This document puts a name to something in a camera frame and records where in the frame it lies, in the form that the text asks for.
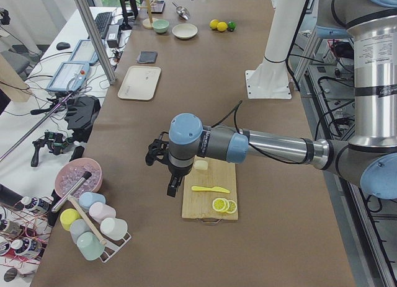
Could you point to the pink bowl of ice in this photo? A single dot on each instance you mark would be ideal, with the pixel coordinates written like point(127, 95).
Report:
point(74, 171)

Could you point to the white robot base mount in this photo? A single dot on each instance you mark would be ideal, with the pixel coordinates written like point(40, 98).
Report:
point(270, 79)

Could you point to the aluminium frame post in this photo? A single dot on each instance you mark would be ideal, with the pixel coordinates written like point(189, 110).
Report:
point(96, 40)

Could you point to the black computer mouse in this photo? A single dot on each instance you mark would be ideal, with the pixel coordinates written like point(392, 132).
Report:
point(62, 46)

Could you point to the cream rabbit tray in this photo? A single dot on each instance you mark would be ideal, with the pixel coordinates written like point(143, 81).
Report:
point(139, 83)

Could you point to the metal muddler black tip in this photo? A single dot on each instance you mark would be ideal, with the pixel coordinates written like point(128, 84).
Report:
point(57, 206)

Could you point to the bamboo cutting board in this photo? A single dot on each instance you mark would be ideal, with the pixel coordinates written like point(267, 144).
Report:
point(213, 179)

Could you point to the white cup rack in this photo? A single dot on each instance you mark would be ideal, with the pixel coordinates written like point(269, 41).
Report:
point(112, 247)

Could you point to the green lime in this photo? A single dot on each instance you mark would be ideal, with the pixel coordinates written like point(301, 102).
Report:
point(231, 26)

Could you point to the yellow cup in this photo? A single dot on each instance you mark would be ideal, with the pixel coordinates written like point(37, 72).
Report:
point(67, 217)

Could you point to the green bowl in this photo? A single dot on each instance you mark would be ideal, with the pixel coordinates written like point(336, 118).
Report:
point(160, 26)

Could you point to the yellow lemon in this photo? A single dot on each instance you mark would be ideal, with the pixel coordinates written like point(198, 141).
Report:
point(222, 26)
point(213, 24)

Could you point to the grey folded cloth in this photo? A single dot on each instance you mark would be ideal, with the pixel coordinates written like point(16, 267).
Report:
point(147, 57)

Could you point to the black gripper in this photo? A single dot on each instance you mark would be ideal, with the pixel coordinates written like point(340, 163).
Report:
point(177, 173)

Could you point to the blue cup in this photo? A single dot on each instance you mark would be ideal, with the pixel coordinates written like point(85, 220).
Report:
point(87, 199)

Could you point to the teach pendant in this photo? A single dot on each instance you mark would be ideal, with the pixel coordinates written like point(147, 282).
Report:
point(70, 76)
point(84, 51)

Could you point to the mint green cup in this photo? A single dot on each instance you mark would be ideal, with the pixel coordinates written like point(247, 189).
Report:
point(90, 246)

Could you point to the grey cup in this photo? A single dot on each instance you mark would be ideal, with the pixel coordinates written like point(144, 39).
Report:
point(77, 228)

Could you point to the white cup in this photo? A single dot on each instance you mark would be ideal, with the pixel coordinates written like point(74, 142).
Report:
point(114, 228)

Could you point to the metal scoop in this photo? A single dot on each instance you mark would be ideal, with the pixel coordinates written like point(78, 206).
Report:
point(182, 11)

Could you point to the lemon slices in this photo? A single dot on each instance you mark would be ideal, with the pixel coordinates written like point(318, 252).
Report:
point(223, 205)

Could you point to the cream round plate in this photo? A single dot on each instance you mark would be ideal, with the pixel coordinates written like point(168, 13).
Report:
point(184, 31)

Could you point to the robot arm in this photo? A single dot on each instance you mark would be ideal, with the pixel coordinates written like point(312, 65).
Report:
point(366, 160)

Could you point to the pale white bun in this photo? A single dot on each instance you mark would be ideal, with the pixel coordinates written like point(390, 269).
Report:
point(200, 165)

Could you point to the black keyboard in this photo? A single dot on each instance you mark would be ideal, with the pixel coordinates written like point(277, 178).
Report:
point(102, 22)

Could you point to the wooden stand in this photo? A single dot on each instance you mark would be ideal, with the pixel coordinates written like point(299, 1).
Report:
point(148, 22)

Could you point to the yellow plastic knife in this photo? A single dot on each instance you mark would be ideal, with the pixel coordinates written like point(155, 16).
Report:
point(215, 189)

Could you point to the pink cup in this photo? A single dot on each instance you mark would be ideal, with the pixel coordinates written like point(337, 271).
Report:
point(99, 211)

